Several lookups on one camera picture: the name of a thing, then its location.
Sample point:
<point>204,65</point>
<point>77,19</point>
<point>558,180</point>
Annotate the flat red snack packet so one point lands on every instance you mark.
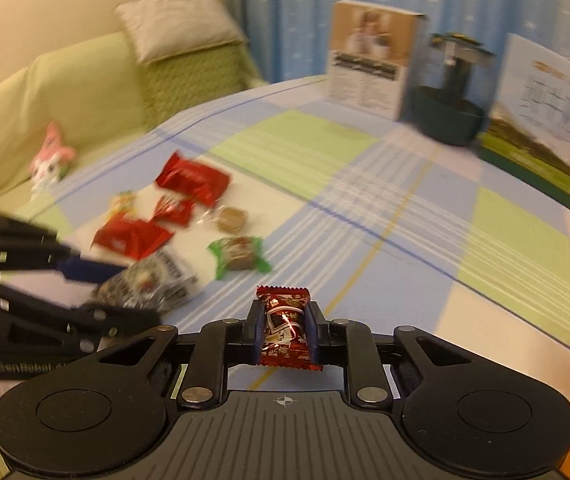
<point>130,237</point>

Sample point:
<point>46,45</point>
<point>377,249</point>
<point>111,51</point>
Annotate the white product box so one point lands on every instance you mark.
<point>365,85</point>

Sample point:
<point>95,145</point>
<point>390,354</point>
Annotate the blue star curtain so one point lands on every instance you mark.
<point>290,10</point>

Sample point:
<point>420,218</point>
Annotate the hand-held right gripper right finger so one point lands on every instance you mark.
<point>315,335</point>

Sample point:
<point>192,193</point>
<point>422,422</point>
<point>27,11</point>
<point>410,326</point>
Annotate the white cushion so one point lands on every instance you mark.
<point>175,22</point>

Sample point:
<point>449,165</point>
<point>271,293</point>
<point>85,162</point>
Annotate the green zigzag cushion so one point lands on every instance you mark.
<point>190,85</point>

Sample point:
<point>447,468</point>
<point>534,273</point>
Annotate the black white snack packet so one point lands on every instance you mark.
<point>145,280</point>

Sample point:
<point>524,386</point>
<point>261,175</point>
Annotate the light green sofa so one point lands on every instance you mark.
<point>80,95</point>

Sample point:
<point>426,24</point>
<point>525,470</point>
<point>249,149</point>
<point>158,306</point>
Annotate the large red snack packet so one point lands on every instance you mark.
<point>192,177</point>

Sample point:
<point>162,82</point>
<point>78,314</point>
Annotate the clear wrapped brown pastry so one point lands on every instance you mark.
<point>230,219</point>

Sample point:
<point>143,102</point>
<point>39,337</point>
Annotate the small red cartoon candy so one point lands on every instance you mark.
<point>175,211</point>

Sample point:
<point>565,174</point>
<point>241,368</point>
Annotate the plaid tablecloth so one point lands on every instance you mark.
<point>415,210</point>

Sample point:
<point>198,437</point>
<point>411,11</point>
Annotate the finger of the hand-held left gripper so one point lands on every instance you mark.
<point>115,317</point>
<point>85,271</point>

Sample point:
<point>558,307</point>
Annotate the dark red snack packet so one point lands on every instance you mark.
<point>285,325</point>

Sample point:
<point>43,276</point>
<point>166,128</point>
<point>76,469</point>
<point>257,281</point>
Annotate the white green gift carton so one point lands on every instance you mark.
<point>540,110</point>

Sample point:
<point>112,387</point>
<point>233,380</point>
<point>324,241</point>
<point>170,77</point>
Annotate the green wrapped pastry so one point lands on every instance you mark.
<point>239,252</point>

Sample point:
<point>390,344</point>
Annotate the yellow green candy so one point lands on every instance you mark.
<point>122,203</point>

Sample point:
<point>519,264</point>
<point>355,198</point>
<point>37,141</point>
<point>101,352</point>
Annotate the dark green packaged appliance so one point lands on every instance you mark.
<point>445,115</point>

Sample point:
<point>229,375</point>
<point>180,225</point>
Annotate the pink plush toy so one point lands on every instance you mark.
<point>47,160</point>

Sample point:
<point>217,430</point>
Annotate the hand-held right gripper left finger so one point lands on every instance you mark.
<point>254,332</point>

